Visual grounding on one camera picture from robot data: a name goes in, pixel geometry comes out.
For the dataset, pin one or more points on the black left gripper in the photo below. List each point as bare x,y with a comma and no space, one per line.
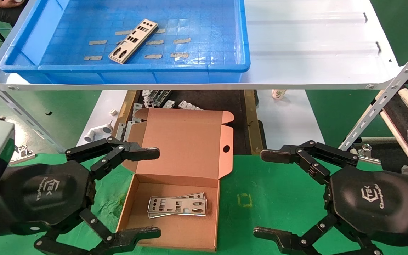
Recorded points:
48,191

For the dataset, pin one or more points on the slotted white shelf post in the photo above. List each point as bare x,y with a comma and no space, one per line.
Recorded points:
20,109
377,102

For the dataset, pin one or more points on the bare person hand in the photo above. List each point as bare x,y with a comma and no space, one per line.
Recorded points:
12,3

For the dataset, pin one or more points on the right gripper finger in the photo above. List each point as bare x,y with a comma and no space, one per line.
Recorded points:
278,154

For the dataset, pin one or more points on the loose metal bracket part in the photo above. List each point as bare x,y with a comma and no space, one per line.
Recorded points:
169,104
190,105
154,97
119,131
137,111

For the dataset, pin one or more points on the brown cardboard box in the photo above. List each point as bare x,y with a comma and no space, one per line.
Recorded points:
190,145

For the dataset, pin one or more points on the black tray with wooden frame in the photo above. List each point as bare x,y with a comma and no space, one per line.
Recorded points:
221,101

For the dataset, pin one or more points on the blue plastic tray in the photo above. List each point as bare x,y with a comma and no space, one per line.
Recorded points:
204,21

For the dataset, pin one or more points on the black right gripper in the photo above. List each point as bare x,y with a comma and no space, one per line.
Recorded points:
374,202

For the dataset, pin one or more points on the green table cloth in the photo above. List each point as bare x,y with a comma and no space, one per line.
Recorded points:
278,198

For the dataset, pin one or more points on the silver binder clip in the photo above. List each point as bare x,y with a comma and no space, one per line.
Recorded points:
23,154
367,154

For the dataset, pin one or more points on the white metal shelf board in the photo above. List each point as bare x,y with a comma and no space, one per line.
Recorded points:
313,42

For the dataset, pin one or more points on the grey tape strip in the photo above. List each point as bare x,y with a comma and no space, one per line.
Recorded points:
93,57
123,32
97,42
160,30

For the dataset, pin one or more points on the white pipe fitting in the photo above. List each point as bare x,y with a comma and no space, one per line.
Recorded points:
96,134

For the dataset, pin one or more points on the small white plastic piece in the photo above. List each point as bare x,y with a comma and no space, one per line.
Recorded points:
113,112

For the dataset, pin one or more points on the metal I/O shield plate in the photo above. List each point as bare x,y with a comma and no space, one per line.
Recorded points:
195,195
122,58
205,205

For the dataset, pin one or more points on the printed paper cup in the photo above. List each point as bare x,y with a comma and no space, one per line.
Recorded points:
279,94

